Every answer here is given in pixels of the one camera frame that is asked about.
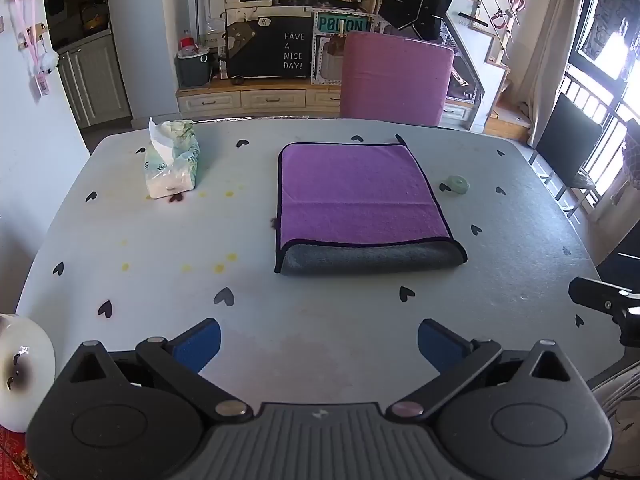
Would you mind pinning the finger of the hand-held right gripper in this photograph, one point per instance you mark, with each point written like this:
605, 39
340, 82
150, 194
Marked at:
597, 296

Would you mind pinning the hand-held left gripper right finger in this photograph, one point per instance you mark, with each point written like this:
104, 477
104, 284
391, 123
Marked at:
441, 344

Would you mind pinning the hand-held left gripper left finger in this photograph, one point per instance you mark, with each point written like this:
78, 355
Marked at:
197, 344

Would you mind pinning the purple and grey towel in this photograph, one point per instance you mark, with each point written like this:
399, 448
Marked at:
357, 200

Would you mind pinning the grey heart-print tablecloth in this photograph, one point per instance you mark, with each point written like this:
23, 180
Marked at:
150, 240

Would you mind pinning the small green round case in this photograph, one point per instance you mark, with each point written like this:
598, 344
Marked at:
457, 184

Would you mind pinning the black chair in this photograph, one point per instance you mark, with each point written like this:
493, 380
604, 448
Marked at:
570, 135

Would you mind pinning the white paper roll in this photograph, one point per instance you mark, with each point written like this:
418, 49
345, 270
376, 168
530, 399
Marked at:
20, 370

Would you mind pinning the soft tissue pack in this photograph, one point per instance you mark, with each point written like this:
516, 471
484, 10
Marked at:
172, 162

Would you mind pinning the red patterned cloth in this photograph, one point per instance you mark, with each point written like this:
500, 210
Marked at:
12, 455

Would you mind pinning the balcony window with railing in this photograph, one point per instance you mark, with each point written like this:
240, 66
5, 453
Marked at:
607, 60

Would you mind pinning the wooden drawer cabinet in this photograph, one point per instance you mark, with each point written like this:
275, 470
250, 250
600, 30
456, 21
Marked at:
270, 99

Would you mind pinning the staircase with railing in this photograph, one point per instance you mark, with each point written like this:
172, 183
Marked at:
487, 60

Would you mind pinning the beige curtain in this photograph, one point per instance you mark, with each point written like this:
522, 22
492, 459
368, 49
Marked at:
550, 35

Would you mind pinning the pink padded chair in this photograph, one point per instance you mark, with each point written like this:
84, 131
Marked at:
395, 75

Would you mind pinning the green bin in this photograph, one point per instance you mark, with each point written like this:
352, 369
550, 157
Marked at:
192, 70

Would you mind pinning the white kitchen cabinet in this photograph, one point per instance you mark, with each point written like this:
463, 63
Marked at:
95, 82

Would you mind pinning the black lettered cloth panel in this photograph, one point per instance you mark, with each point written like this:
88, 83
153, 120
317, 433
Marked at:
275, 47

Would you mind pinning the teal sign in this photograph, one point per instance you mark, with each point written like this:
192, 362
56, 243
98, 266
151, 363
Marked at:
342, 24

